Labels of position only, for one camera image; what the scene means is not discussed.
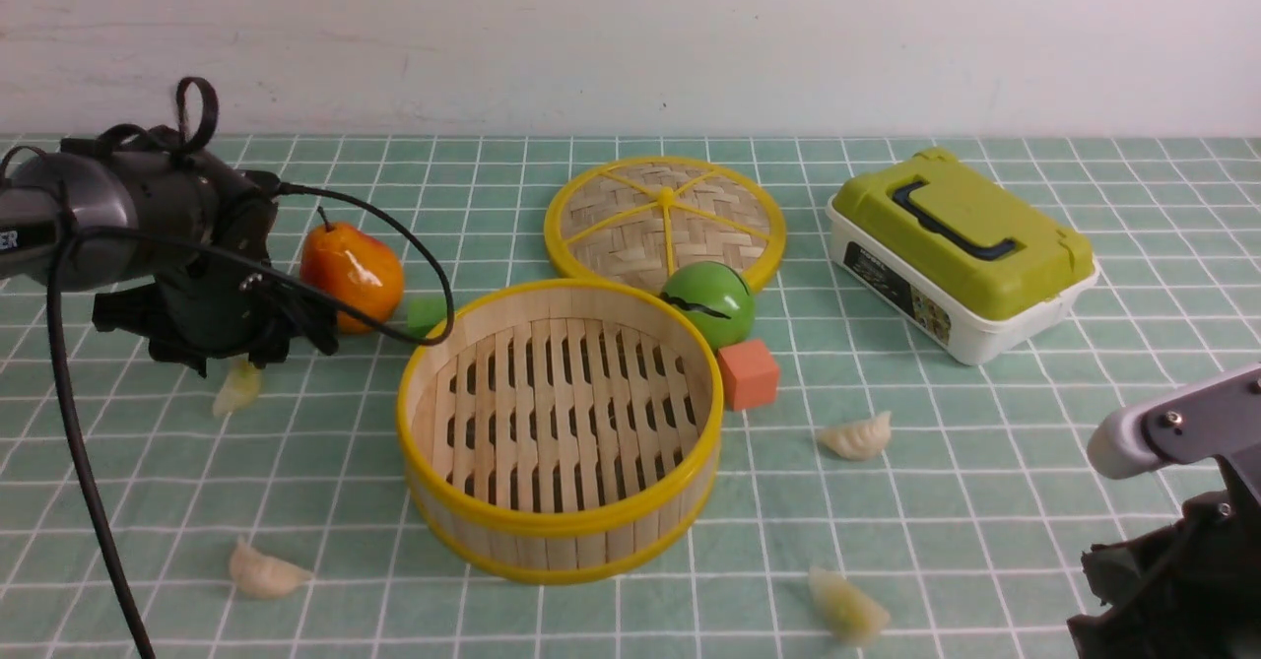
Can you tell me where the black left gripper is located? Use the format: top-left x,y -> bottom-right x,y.
92,197 -> 339,375

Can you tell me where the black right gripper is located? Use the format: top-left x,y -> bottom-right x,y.
1067,491 -> 1260,658

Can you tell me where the white dumpling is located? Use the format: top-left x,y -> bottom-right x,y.
227,537 -> 314,600
815,411 -> 893,462

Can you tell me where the pale green dumpling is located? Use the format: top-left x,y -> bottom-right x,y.
807,566 -> 892,646

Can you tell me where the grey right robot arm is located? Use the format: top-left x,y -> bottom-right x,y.
1067,364 -> 1260,658

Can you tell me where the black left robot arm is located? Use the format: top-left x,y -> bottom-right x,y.
1,77 -> 339,373

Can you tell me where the bamboo steamer tray yellow rim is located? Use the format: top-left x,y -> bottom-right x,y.
396,278 -> 724,583

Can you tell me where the woven bamboo steamer lid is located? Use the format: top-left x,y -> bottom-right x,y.
542,156 -> 787,292

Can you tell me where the orange red toy pear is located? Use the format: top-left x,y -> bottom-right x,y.
299,207 -> 405,323

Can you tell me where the green foam cube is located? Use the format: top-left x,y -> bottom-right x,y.
404,294 -> 446,339

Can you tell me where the green tablecloth white grid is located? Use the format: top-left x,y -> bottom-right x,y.
63,135 -> 1260,658

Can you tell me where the white box green lid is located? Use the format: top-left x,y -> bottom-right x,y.
825,147 -> 1100,365

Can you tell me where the green round toy fruit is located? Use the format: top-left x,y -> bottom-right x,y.
660,261 -> 757,350

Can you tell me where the orange foam cube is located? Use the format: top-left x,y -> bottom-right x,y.
715,339 -> 781,412

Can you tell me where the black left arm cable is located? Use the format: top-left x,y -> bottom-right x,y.
0,145 -> 456,659

